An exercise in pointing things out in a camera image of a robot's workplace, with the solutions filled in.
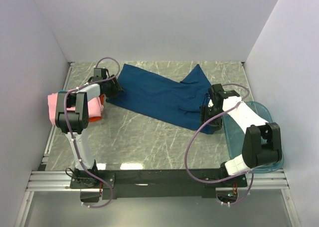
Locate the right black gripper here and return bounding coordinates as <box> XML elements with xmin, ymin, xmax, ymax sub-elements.
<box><xmin>199</xmin><ymin>105</ymin><xmax>225</xmax><ymax>133</ymax></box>

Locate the blue t shirt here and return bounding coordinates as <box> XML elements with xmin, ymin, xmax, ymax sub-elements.
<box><xmin>107</xmin><ymin>64</ymin><xmax>211</xmax><ymax>131</ymax></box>

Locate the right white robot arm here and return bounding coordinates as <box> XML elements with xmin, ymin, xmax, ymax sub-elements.
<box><xmin>200</xmin><ymin>84</ymin><xmax>283</xmax><ymax>187</ymax></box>

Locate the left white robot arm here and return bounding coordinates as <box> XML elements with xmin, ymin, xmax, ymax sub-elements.
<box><xmin>55</xmin><ymin>68</ymin><xmax>123</xmax><ymax>188</ymax></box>

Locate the folded orange t shirt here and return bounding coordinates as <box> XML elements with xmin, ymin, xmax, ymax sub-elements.
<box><xmin>88</xmin><ymin>95</ymin><xmax>104</xmax><ymax>122</ymax></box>

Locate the folded pink t shirt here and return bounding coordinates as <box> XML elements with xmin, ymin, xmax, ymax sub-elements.
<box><xmin>47</xmin><ymin>93</ymin><xmax>104</xmax><ymax>125</ymax></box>

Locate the teal plastic bin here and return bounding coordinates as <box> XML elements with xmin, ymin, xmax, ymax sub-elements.
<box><xmin>222</xmin><ymin>101</ymin><xmax>285</xmax><ymax>174</ymax></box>

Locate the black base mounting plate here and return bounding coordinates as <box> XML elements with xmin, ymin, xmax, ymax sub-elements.
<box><xmin>70</xmin><ymin>169</ymin><xmax>248</xmax><ymax>202</ymax></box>

